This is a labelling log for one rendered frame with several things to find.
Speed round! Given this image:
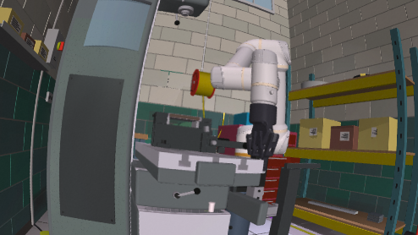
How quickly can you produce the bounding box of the red tool cabinet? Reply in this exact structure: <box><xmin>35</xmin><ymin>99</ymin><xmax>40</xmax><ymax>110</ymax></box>
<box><xmin>262</xmin><ymin>156</ymin><xmax>300</xmax><ymax>204</ymax></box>

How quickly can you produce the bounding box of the window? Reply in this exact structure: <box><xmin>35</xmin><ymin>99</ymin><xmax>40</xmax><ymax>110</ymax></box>
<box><xmin>240</xmin><ymin>0</ymin><xmax>276</xmax><ymax>15</ymax></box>

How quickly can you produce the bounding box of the grey milling machine body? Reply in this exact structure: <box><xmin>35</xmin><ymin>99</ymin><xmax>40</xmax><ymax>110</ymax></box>
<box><xmin>46</xmin><ymin>0</ymin><xmax>279</xmax><ymax>235</ymax></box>

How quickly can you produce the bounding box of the hanging chain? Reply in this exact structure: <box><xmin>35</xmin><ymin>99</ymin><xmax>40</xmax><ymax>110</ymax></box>
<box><xmin>200</xmin><ymin>0</ymin><xmax>212</xmax><ymax>72</ymax></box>

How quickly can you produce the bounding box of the grey stop dog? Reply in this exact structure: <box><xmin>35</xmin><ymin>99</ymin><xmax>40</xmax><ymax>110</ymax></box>
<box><xmin>195</xmin><ymin>161</ymin><xmax>237</xmax><ymax>186</ymax></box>

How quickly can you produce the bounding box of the grey flat bar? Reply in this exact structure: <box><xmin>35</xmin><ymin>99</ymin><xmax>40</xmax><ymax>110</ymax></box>
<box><xmin>306</xmin><ymin>199</ymin><xmax>360</xmax><ymax>216</ymax></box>

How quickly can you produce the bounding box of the white control box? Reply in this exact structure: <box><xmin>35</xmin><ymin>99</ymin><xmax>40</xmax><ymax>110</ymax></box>
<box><xmin>43</xmin><ymin>28</ymin><xmax>65</xmax><ymax>65</ymax></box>

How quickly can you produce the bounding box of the maroon box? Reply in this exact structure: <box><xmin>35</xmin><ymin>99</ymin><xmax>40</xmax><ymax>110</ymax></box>
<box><xmin>217</xmin><ymin>123</ymin><xmax>245</xmax><ymax>156</ymax></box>

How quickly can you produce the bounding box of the dark vise lever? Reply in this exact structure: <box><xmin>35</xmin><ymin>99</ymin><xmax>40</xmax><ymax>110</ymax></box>
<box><xmin>210</xmin><ymin>138</ymin><xmax>249</xmax><ymax>150</ymax></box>

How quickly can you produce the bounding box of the black-knobbed feed lever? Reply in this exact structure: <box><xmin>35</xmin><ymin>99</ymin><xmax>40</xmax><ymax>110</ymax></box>
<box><xmin>173</xmin><ymin>187</ymin><xmax>201</xmax><ymax>199</ymax></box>

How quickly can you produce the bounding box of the red and yellow spool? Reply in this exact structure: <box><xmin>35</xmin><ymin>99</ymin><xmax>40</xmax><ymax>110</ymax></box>
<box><xmin>190</xmin><ymin>68</ymin><xmax>217</xmax><ymax>100</ymax></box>

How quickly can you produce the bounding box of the dark grey stand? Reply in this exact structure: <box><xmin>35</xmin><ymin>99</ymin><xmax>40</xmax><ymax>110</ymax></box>
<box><xmin>268</xmin><ymin>162</ymin><xmax>322</xmax><ymax>235</ymax></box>

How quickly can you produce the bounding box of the dark wall shelf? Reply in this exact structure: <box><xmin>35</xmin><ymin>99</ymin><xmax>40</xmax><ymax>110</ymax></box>
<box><xmin>0</xmin><ymin>22</ymin><xmax>58</xmax><ymax>80</ymax></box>

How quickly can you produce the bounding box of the blue box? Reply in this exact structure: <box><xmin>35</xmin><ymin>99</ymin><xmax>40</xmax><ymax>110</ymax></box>
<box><xmin>233</xmin><ymin>112</ymin><xmax>253</xmax><ymax>127</ymax></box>

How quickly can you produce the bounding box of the brown cardboard box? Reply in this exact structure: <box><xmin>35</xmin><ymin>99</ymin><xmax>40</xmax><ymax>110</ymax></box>
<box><xmin>329</xmin><ymin>124</ymin><xmax>360</xmax><ymax>150</ymax></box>

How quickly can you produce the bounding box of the yellow cardboard box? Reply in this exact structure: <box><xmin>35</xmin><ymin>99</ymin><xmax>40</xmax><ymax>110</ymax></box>
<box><xmin>298</xmin><ymin>117</ymin><xmax>342</xmax><ymax>150</ymax></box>
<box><xmin>357</xmin><ymin>116</ymin><xmax>399</xmax><ymax>152</ymax></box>

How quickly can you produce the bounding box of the white wall pipe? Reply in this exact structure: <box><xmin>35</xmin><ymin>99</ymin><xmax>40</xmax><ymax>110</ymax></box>
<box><xmin>29</xmin><ymin>69</ymin><xmax>45</xmax><ymax>227</ymax></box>

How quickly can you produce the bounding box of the teal and yellow shelf unit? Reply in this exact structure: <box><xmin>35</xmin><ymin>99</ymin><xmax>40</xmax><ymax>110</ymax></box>
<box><xmin>288</xmin><ymin>27</ymin><xmax>418</xmax><ymax>235</ymax></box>

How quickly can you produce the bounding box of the dark blue drum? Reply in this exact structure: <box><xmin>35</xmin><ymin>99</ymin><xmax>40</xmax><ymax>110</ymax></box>
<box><xmin>228</xmin><ymin>210</ymin><xmax>253</xmax><ymax>235</ymax></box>

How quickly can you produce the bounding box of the brown wear plate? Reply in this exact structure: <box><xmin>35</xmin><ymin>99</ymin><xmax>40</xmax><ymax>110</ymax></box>
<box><xmin>168</xmin><ymin>112</ymin><xmax>202</xmax><ymax>122</ymax></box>

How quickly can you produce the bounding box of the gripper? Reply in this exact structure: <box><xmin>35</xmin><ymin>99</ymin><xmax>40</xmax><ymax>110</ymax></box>
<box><xmin>245</xmin><ymin>103</ymin><xmax>281</xmax><ymax>161</ymax></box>

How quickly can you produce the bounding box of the dark grey block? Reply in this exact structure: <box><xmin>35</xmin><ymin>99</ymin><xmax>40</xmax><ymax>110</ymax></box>
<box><xmin>366</xmin><ymin>211</ymin><xmax>385</xmax><ymax>224</ymax></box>

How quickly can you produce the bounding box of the dark grey vise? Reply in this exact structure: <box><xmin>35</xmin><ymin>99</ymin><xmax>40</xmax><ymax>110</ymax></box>
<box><xmin>151</xmin><ymin>112</ymin><xmax>219</xmax><ymax>153</ymax></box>

